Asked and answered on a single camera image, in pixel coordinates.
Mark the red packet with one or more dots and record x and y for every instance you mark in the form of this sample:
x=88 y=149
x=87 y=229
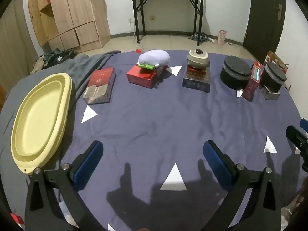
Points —
x=17 y=218

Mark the dark wooden door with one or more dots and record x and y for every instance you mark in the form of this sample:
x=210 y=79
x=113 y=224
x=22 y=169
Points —
x=264 y=16

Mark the beige ceramic lidded jar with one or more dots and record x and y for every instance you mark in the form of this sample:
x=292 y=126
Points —
x=197 y=59

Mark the dark checked clothes heap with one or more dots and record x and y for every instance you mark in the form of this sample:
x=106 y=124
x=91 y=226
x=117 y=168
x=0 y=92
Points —
x=198 y=38

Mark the pile of clothes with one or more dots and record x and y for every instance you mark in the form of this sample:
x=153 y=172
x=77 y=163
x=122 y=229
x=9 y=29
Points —
x=53 y=57

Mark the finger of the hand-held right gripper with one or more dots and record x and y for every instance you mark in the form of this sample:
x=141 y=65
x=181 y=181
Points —
x=297 y=138
x=305 y=125

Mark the pale yellow plastic basin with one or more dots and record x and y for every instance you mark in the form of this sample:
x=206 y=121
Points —
x=36 y=125

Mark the red and silver carton box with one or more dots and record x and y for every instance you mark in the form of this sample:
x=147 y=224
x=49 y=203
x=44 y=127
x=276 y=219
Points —
x=98 y=81

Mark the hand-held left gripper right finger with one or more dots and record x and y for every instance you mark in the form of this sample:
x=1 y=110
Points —
x=216 y=166

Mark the slim red box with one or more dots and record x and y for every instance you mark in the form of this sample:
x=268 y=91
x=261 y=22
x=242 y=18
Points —
x=250 y=89

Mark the wooden wardrobe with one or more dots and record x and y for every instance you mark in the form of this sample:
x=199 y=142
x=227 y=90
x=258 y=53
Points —
x=72 y=9

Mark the small grey box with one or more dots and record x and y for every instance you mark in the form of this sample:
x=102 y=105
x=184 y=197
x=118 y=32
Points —
x=269 y=95

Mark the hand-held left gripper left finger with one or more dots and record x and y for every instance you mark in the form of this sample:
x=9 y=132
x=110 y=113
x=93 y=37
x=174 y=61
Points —
x=87 y=163

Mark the beige curtain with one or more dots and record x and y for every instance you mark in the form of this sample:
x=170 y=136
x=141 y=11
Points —
x=14 y=33

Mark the white bottle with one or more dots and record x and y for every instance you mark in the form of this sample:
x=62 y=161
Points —
x=211 y=40

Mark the cardboard box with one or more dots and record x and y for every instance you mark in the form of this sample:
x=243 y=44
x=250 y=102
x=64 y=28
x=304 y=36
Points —
x=272 y=57

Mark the small black foam cylinder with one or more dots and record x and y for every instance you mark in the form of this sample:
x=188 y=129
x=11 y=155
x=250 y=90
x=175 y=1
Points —
x=273 y=77

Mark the dark carton box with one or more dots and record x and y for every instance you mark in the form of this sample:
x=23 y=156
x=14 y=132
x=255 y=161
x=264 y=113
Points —
x=196 y=84

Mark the grey blanket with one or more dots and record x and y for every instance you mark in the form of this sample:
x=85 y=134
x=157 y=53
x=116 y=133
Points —
x=79 y=65

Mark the pink paper bag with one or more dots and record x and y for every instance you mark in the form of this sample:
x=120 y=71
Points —
x=221 y=38

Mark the large black foam cylinder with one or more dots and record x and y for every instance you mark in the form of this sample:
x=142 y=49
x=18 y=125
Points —
x=234 y=73

